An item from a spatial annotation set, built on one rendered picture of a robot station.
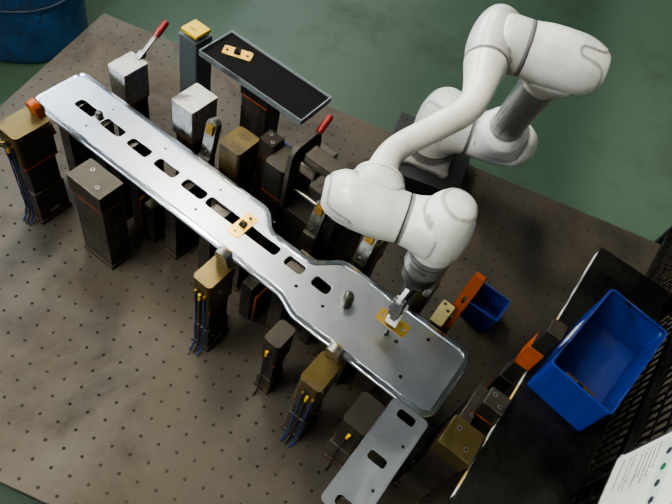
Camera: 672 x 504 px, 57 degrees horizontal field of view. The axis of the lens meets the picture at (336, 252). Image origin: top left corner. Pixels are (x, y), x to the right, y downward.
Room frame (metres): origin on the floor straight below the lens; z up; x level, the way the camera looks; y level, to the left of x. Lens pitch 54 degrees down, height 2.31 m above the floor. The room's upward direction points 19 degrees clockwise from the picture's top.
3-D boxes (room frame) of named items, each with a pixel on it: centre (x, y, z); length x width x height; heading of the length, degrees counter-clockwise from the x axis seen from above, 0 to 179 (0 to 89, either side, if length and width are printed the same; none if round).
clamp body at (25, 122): (0.96, 0.87, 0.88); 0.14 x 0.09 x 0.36; 159
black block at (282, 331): (0.66, 0.07, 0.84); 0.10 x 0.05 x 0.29; 159
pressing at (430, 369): (0.93, 0.27, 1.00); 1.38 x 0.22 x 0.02; 69
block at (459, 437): (0.55, -0.39, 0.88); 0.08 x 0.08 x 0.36; 69
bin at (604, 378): (0.84, -0.67, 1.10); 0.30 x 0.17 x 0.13; 151
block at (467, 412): (0.66, -0.42, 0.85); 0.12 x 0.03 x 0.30; 159
